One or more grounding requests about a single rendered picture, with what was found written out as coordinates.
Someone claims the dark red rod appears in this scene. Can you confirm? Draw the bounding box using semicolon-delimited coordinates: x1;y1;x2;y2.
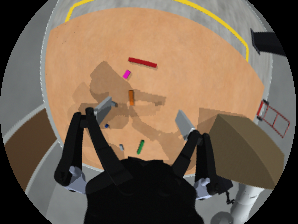
128;57;157;68

